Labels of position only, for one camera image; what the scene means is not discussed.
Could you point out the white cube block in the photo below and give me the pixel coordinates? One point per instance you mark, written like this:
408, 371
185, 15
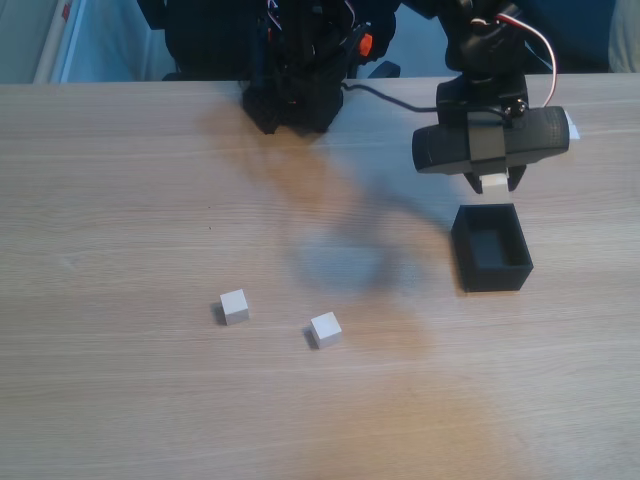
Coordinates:
325, 330
494, 182
574, 131
234, 306

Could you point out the black open box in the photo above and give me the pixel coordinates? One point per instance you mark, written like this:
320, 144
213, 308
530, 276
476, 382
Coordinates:
492, 250

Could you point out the orange knob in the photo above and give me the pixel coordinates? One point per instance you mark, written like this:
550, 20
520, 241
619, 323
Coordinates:
366, 45

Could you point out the beige cloth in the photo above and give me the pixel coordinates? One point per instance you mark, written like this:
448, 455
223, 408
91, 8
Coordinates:
625, 35

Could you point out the white panel with red mark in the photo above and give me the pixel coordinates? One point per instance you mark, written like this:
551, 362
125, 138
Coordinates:
62, 45

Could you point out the black oval camera box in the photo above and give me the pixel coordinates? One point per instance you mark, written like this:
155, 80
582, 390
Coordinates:
535, 137

